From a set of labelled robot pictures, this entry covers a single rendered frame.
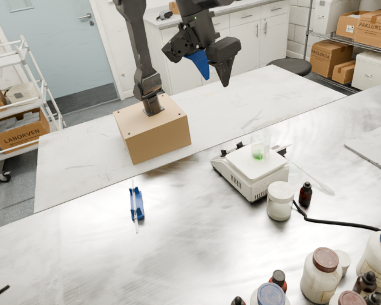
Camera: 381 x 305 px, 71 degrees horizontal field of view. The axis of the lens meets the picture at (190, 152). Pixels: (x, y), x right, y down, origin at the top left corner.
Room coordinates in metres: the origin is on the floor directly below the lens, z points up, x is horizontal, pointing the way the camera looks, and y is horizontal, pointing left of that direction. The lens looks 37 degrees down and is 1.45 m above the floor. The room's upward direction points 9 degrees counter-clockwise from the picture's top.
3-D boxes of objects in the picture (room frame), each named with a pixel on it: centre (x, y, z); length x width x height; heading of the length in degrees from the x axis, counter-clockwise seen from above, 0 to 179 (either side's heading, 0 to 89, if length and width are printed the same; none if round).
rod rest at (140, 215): (0.52, 0.17, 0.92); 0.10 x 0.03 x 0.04; 8
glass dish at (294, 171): (0.56, -0.28, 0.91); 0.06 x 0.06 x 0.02
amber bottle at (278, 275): (0.23, -0.12, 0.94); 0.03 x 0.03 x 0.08
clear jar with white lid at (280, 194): (0.42, -0.19, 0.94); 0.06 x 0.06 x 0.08
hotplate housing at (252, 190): (0.57, -0.16, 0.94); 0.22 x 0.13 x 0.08; 23
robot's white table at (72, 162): (0.98, -0.02, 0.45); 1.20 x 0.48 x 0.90; 108
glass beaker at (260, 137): (0.55, -0.18, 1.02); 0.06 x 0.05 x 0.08; 49
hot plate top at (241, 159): (0.54, -0.17, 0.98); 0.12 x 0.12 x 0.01; 23
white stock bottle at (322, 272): (0.23, -0.20, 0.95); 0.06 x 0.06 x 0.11
